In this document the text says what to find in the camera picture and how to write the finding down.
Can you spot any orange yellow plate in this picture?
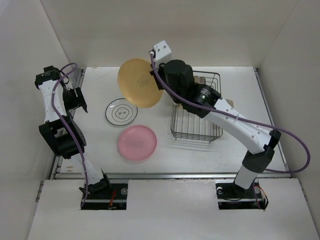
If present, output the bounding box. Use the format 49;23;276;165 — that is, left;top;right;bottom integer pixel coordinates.
117;58;163;108

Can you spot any white plate with dark rim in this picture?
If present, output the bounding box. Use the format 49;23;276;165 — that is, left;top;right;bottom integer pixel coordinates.
105;98;138;127

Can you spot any pink plate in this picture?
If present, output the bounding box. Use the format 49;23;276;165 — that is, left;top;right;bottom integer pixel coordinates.
117;125;158;162

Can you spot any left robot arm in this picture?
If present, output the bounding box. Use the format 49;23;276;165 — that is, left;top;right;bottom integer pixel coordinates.
34;65;113;199

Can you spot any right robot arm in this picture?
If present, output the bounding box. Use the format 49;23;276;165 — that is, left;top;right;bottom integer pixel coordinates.
151;60;281;197

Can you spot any grey patterned plate in rack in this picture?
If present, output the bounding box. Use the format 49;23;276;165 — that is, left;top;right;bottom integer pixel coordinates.
194;76;206;85

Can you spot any beige cutlery holder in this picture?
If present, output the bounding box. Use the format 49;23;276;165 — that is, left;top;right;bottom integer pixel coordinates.
226;99;234;108

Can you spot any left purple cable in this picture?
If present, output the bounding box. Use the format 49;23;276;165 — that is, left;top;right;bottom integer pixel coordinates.
51;62;90;210

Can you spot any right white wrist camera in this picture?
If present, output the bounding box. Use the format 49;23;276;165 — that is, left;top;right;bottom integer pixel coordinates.
153;40;172;64

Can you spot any wire dish rack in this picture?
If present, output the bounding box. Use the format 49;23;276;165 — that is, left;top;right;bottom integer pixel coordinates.
170;70;223;143

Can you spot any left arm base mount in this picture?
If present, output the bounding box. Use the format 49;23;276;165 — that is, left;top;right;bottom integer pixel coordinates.
80;182;128;211

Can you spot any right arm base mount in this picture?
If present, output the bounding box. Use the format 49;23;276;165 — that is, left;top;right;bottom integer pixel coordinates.
215;181;269;210

